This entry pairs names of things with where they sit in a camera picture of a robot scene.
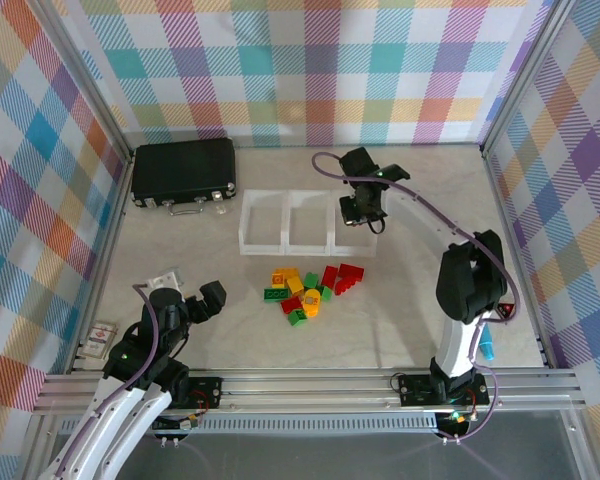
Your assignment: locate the yellow round lego piece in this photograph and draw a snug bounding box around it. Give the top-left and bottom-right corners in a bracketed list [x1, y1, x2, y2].
[302, 288, 324, 320]

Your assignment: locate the playing card box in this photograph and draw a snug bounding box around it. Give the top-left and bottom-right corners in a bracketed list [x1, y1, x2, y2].
[79, 319, 119, 359]

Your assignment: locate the black carrying case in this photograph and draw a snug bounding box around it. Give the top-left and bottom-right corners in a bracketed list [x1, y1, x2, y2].
[129, 137, 240, 217]

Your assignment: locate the grey metal lower panel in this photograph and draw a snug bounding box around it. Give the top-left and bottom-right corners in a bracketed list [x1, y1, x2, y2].
[22, 429, 596, 480]

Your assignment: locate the blue marker pen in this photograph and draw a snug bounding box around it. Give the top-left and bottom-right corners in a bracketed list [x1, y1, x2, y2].
[478, 327, 496, 362]

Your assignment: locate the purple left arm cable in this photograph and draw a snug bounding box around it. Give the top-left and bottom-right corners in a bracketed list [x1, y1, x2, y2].
[42, 282, 161, 480]

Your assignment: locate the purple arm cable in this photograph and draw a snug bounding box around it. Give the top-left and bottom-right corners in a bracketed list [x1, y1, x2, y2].
[311, 151, 521, 446]
[42, 282, 161, 480]

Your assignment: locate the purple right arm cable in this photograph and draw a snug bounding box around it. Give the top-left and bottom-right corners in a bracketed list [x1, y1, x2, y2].
[311, 151, 521, 446]

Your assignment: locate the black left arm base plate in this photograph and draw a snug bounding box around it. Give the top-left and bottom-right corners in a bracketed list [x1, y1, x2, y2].
[179, 377, 224, 411]

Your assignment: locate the aluminium left side rail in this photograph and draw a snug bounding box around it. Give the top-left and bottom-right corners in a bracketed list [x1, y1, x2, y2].
[64, 149, 136, 376]

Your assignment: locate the aluminium rail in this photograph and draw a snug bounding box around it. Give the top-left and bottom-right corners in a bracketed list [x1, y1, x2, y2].
[481, 147, 557, 371]
[64, 149, 136, 376]
[32, 368, 584, 417]

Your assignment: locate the aluminium front rail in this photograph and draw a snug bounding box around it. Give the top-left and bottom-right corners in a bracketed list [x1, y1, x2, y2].
[32, 368, 584, 417]

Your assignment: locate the aluminium right side rail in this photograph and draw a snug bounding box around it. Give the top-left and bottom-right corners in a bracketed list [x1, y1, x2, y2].
[481, 147, 557, 371]

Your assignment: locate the slotted grey cable duct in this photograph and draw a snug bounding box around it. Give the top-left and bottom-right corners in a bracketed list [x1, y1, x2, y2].
[59, 417, 441, 435]

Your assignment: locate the aluminium right upright post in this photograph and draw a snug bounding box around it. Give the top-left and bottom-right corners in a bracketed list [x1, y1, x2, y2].
[479, 0, 581, 159]

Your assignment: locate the aluminium upright post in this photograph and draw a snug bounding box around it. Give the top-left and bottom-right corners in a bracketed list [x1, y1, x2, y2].
[29, 0, 136, 161]
[479, 0, 581, 159]

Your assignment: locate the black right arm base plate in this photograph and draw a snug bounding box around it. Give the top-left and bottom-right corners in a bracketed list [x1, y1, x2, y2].
[397, 372, 491, 407]

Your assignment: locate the aluminium left upright post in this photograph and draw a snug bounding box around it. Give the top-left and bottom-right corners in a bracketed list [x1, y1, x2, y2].
[29, 0, 136, 161]

